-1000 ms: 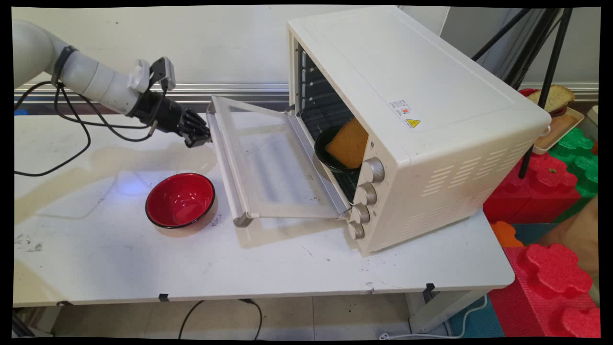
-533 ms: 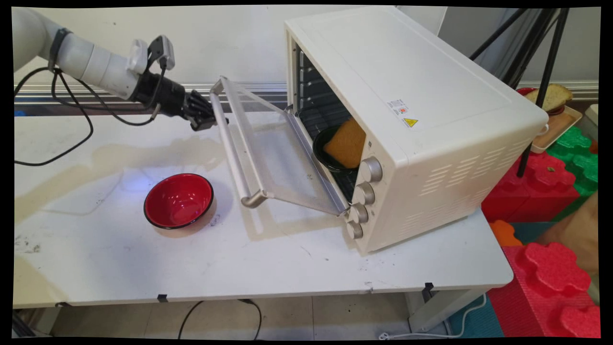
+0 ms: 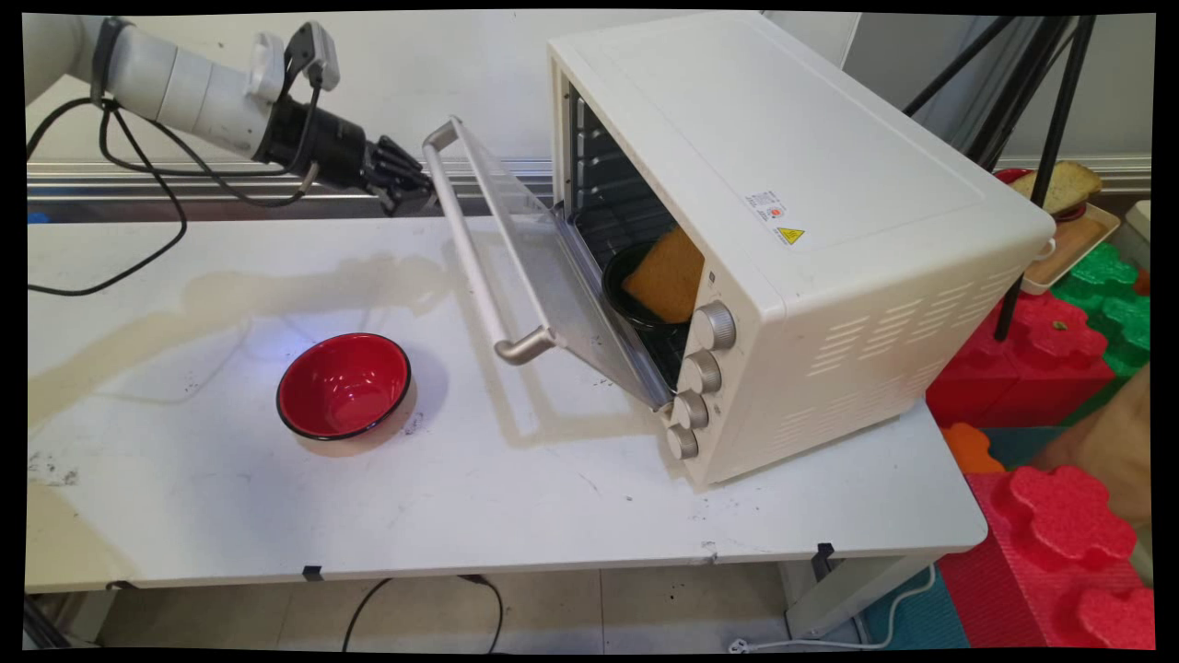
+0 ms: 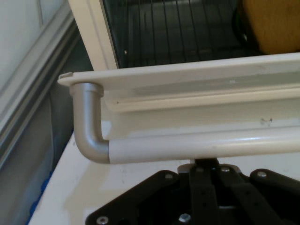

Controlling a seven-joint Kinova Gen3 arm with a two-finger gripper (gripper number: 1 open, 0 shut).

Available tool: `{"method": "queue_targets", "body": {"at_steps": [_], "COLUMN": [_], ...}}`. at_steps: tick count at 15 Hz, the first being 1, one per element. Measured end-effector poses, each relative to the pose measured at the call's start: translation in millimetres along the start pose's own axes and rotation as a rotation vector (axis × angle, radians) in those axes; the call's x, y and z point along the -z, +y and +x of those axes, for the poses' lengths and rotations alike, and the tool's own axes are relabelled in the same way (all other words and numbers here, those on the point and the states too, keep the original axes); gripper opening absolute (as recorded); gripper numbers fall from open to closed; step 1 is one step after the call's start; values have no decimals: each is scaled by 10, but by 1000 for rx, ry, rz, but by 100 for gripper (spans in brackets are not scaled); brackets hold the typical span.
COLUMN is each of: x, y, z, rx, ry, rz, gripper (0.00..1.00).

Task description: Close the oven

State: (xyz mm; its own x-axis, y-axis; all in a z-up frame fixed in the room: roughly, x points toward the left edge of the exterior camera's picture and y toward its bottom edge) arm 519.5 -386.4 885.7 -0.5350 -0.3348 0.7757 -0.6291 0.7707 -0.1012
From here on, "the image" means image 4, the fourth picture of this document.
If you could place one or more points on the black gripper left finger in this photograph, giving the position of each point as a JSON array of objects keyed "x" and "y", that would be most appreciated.
[{"x": 140, "y": 199}]

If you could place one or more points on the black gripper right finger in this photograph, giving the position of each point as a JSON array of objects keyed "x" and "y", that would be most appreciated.
[{"x": 257, "y": 201}]

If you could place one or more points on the white oven door with window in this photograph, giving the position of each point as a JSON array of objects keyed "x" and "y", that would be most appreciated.
[{"x": 187, "y": 77}]

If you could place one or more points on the white toy oven body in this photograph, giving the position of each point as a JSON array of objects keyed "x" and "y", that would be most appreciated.
[{"x": 93, "y": 35}]

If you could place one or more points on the yellow block inside oven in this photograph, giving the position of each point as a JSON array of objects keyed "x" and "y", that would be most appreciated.
[{"x": 274, "y": 23}]

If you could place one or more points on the grey aluminium frame rail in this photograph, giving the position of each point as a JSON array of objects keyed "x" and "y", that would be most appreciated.
[{"x": 35, "y": 77}]

